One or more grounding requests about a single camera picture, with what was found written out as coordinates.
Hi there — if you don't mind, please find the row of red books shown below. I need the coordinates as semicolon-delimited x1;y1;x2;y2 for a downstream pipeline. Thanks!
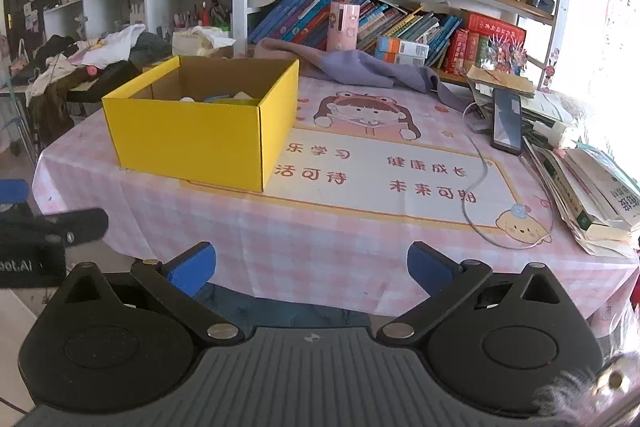
442;12;528;75

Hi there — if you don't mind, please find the pink knit cloth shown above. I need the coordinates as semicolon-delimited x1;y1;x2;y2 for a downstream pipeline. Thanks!
255;38;321;62

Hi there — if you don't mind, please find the white plastic bottle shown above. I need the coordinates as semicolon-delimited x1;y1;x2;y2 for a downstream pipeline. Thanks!
532;119;576;148

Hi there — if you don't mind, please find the white printed shirt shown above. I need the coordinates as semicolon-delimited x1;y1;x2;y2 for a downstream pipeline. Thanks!
70;24;147;68

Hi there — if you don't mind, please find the dark grey garment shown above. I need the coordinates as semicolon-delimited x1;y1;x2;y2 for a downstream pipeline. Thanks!
129;32;173;68

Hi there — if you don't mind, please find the cream tissue box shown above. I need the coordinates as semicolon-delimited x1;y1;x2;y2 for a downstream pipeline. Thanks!
171;26;236;58

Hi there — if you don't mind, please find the colourful character stand set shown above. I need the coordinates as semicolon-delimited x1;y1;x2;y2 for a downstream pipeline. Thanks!
487;32;528;72

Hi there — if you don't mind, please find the black smartphone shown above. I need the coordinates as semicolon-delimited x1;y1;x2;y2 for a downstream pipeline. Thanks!
491;88;523;155

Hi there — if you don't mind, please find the orange white blue carton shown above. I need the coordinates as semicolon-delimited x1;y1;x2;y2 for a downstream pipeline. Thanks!
376;36;430;56
375;52;426;66

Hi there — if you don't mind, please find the pink wall poster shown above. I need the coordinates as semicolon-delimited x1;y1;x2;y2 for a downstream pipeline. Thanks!
602;0;640;72

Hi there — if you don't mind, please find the brown garment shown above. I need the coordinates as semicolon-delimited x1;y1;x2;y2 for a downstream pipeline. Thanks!
27;69;91;142

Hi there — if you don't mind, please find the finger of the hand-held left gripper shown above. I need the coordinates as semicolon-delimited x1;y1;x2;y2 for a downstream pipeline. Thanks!
0;207;109;249
0;179;31;208

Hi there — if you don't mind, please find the white cable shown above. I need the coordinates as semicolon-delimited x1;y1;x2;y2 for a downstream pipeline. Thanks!
462;99;556;250

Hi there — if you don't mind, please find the yellow cardboard box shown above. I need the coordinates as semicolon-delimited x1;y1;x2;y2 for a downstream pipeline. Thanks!
101;55;301;194

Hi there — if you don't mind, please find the cartoon printed desk mat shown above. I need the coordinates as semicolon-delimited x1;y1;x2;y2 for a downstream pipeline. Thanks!
180;77;556;248

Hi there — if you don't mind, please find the pink cylinder holder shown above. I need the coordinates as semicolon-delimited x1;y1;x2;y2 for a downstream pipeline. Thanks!
327;2;362;52

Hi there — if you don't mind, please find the stack of papers and booklets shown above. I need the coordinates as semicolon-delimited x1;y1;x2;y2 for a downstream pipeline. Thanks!
520;127;640;258

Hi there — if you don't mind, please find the brown envelope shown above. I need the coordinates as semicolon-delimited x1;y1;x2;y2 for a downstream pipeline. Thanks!
467;66;536;98

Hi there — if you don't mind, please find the purple cloth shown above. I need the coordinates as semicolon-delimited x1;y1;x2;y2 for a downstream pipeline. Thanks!
295;44;473;112

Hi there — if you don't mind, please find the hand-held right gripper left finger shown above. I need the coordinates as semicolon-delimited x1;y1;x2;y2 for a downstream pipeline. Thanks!
64;242;246;347

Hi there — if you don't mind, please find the row of blue books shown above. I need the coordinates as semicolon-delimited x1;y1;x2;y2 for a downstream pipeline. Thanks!
248;0;463;68

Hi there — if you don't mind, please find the desk stationery organizer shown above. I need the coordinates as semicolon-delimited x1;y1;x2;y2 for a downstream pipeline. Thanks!
170;0;233;30

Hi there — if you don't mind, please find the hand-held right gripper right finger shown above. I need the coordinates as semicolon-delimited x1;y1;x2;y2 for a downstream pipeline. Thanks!
376;242;571;345

